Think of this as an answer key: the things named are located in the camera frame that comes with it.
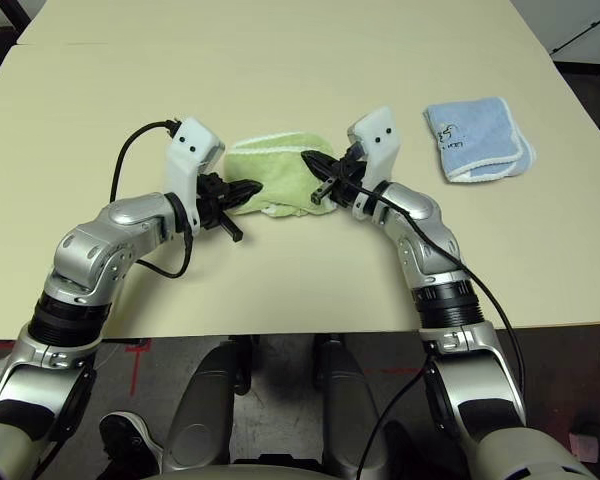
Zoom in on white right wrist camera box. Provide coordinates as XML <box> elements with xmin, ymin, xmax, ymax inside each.
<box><xmin>347</xmin><ymin>104</ymin><xmax>402</xmax><ymax>222</ymax></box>

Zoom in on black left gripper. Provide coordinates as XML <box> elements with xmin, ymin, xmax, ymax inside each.
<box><xmin>197</xmin><ymin>171</ymin><xmax>265</xmax><ymax>245</ymax></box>

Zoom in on grey right robot leg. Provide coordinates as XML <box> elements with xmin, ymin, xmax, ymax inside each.
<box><xmin>312</xmin><ymin>335</ymin><xmax>389</xmax><ymax>480</ymax></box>

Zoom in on black left wrist camera cable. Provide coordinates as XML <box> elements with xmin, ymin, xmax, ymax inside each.
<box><xmin>109</xmin><ymin>118</ymin><xmax>196</xmax><ymax>280</ymax></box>

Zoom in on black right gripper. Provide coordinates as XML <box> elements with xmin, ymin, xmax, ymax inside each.
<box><xmin>299</xmin><ymin>148</ymin><xmax>370</xmax><ymax>207</ymax></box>

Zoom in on black diagonal metal bar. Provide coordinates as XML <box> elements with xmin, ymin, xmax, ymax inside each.
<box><xmin>9</xmin><ymin>0</ymin><xmax>35</xmax><ymax>29</ymax></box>

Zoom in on black white sneaker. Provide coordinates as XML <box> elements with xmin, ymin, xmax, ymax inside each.
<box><xmin>98</xmin><ymin>410</ymin><xmax>164</xmax><ymax>480</ymax></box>

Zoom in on beige robot torso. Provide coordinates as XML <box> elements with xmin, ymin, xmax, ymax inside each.
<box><xmin>144</xmin><ymin>462</ymin><xmax>341</xmax><ymax>480</ymax></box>

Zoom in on green towel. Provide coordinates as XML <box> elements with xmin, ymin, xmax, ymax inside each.
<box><xmin>223</xmin><ymin>130</ymin><xmax>339</xmax><ymax>219</ymax></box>

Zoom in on grey left robot leg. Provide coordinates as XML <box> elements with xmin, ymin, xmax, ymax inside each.
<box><xmin>165</xmin><ymin>339</ymin><xmax>259</xmax><ymax>474</ymax></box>

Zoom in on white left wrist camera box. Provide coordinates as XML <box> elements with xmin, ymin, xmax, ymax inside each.
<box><xmin>164</xmin><ymin>117</ymin><xmax>227</xmax><ymax>236</ymax></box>

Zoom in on black cabinet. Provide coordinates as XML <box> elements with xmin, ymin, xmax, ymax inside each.
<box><xmin>554</xmin><ymin>59</ymin><xmax>600</xmax><ymax>164</ymax></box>

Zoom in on folded blue towel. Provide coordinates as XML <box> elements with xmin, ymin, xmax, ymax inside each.
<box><xmin>423</xmin><ymin>96</ymin><xmax>538</xmax><ymax>186</ymax></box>

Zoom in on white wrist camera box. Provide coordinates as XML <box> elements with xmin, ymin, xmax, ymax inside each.
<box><xmin>347</xmin><ymin>104</ymin><xmax>402</xmax><ymax>222</ymax></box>
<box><xmin>164</xmin><ymin>117</ymin><xmax>227</xmax><ymax>236</ymax></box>

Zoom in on grey robot leg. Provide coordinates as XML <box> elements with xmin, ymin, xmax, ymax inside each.
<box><xmin>165</xmin><ymin>339</ymin><xmax>259</xmax><ymax>474</ymax></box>
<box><xmin>312</xmin><ymin>335</ymin><xmax>389</xmax><ymax>480</ymax></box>

